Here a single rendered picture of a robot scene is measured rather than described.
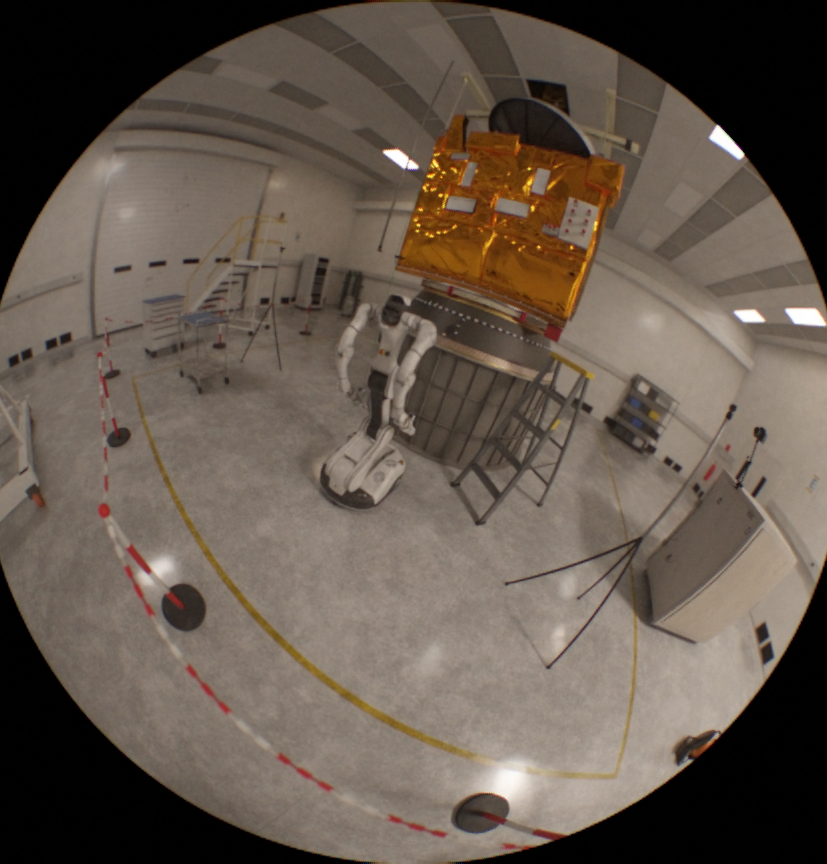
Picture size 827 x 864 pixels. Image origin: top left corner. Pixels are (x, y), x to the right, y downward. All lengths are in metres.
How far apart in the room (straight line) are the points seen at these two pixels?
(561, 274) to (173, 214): 8.25
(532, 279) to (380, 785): 3.66
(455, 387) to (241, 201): 8.07
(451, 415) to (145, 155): 8.98
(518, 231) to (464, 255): 0.60
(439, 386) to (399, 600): 1.89
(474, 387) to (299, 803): 3.29
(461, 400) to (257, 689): 2.74
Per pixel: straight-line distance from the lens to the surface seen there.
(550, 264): 2.69
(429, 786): 1.81
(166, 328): 5.36
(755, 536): 2.88
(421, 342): 1.48
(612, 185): 3.06
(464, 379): 2.57
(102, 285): 8.29
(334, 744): 1.66
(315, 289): 9.79
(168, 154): 8.82
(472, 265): 2.83
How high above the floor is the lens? 1.64
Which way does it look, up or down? 30 degrees down
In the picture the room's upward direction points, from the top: 18 degrees clockwise
